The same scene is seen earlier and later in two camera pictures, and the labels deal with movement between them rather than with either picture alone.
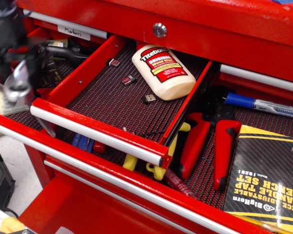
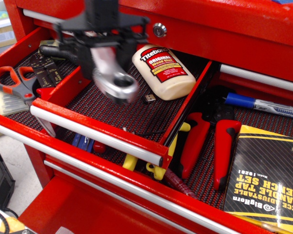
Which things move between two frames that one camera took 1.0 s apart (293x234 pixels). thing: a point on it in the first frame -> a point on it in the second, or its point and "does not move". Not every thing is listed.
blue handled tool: [83, 142] does not move
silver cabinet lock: [159, 30] does not move
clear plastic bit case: [1, 107] does not move
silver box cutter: [17, 87] -> [120, 87]
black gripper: [12, 44] -> [102, 25]
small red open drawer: [103, 95] does not move
